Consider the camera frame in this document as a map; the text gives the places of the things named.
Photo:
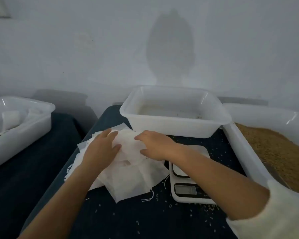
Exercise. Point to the person's right hand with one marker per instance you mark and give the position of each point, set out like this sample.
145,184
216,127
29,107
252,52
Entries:
157,145

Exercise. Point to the person's left hand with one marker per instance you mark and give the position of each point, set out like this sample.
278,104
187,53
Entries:
100,149

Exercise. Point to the white plastic tub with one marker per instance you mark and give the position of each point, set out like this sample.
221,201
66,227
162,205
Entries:
174,119

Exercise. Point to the pile of white bags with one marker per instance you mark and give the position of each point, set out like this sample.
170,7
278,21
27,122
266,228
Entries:
129,179

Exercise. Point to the white tray of grain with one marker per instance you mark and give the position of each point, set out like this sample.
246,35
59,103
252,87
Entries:
241,146

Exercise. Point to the clear plastic scoop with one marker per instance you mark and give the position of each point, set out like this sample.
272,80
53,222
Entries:
274,174

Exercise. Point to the brown grain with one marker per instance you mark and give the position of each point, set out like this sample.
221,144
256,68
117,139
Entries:
284,149

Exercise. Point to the person's left forearm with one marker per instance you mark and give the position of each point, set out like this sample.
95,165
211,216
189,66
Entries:
60,206

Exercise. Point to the white digital kitchen scale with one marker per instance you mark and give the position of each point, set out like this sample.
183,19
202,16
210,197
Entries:
184,189

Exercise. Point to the dark blue tablecloth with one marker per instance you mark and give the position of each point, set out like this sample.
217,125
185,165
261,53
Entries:
20,196
119,221

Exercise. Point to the white sleeve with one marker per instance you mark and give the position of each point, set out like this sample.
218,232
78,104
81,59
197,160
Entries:
274,216

